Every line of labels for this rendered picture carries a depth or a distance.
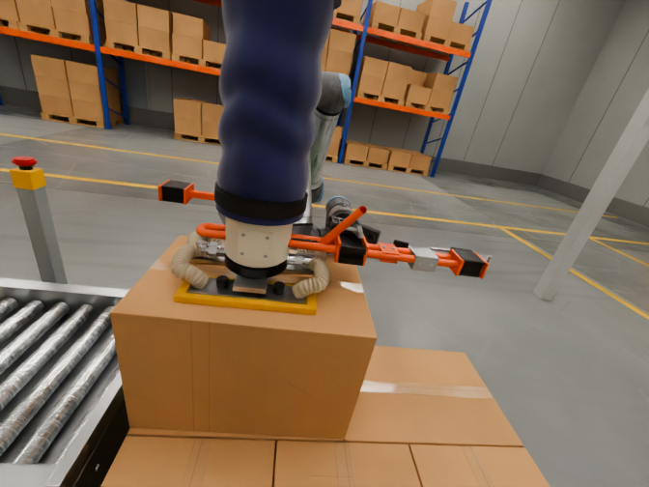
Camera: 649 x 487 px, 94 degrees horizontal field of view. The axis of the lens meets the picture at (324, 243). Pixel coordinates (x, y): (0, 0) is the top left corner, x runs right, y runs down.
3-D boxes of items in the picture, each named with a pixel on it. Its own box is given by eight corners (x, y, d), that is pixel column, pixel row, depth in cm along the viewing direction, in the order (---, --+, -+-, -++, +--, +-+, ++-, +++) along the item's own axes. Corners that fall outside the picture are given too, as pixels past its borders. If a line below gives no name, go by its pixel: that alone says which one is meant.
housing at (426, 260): (411, 270, 84) (416, 256, 82) (404, 258, 90) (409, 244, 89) (435, 272, 85) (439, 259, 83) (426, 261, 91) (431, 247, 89)
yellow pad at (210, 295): (173, 302, 71) (172, 285, 69) (187, 279, 80) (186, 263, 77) (316, 316, 75) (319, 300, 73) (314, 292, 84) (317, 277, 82)
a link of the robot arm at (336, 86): (288, 186, 175) (311, 59, 111) (317, 186, 180) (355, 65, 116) (291, 208, 168) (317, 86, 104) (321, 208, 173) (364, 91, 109)
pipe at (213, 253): (176, 285, 71) (174, 264, 68) (206, 239, 93) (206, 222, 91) (318, 300, 76) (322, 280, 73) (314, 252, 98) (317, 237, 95)
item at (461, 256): (455, 275, 85) (462, 260, 83) (444, 263, 92) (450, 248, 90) (482, 279, 86) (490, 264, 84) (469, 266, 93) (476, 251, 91)
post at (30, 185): (63, 364, 153) (8, 169, 111) (71, 354, 160) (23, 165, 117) (77, 364, 154) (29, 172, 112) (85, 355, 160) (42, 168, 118)
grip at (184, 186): (158, 201, 96) (157, 186, 94) (169, 192, 104) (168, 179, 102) (185, 204, 97) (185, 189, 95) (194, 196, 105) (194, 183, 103)
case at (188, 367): (128, 428, 82) (108, 312, 65) (183, 327, 118) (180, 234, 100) (344, 440, 89) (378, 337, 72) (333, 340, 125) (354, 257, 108)
